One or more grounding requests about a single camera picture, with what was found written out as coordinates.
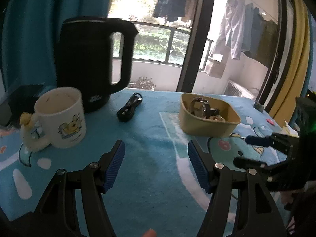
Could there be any right hand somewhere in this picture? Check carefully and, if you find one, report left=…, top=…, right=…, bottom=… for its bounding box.
left=280, top=191, right=294, bottom=211

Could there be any left hand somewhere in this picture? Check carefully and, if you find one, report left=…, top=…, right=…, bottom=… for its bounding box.
left=142, top=229, right=157, bottom=237

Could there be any red round small object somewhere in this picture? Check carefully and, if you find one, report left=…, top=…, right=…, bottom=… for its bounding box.
left=266, top=118, right=274, bottom=125

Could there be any yellow curtain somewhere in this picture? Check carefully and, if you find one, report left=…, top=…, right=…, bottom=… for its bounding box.
left=269, top=0, right=310, bottom=127

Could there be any small dark green object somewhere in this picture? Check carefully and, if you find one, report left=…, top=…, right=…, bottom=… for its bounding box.
left=253, top=101, right=264, bottom=112

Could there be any air conditioner outdoor unit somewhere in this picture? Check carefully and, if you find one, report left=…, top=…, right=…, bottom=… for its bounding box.
left=223, top=79, right=259, bottom=100

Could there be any black watch stand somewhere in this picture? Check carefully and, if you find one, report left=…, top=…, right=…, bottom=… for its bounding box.
left=189, top=97, right=220, bottom=119

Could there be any tan plastic tray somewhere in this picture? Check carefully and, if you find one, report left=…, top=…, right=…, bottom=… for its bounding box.
left=178, top=93, right=241, bottom=137

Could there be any white cartoon mug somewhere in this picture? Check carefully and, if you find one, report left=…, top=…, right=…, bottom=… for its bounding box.
left=19, top=87, right=86, bottom=152

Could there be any blue dinosaur plush rug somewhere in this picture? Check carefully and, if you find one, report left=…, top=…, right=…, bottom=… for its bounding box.
left=0, top=88, right=301, bottom=237

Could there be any black box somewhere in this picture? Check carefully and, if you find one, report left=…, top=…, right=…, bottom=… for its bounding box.
left=1, top=84, right=44, bottom=128

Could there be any hanging light grey shirt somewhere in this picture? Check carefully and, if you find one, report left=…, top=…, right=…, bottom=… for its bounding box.
left=212, top=0, right=245, bottom=60

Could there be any potted plant on balcony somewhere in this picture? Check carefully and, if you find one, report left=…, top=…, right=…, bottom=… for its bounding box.
left=133, top=76, right=156, bottom=91

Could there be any black balcony railing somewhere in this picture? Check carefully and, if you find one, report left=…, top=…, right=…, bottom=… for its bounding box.
left=112, top=20, right=215, bottom=66

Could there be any black electric kettle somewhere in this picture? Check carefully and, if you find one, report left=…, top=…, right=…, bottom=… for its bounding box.
left=55, top=17, right=138, bottom=113

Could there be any teal curtain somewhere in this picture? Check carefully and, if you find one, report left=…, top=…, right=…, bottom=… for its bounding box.
left=1, top=0, right=111, bottom=90

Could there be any black coiled cable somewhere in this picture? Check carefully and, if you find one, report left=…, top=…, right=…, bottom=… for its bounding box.
left=116, top=92, right=144, bottom=123

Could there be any black door frame post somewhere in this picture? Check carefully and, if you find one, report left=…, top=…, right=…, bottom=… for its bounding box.
left=176, top=0, right=215, bottom=93

